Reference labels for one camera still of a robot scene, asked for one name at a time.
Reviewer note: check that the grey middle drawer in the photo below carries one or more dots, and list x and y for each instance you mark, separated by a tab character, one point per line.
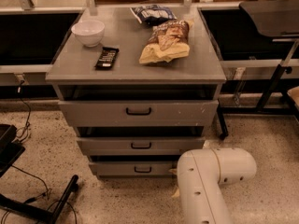
138	145

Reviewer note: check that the black stand base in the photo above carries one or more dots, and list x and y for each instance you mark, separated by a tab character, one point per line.
23	189

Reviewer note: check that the yellow brown chip bag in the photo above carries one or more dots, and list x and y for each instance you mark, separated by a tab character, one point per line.
168	41

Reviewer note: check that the black candy bar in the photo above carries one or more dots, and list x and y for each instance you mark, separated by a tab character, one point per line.
107	58

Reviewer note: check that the grey drawer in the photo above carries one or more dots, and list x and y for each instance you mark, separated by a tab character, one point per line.
138	113
138	145
132	168

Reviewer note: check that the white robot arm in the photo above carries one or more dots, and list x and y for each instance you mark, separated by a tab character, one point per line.
201	172

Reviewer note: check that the blue chip bag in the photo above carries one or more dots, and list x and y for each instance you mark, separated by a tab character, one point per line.
153	14

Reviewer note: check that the grey bottom drawer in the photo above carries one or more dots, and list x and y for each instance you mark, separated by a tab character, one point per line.
132	168

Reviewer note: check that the grey drawer cabinet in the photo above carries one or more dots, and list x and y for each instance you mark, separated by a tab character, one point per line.
198	77

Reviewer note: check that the white bowl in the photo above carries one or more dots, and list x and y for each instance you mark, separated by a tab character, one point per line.
89	33

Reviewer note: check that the grey top drawer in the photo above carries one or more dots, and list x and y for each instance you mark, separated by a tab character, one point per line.
138	113

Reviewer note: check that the black side table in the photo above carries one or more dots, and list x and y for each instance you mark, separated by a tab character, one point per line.
277	19

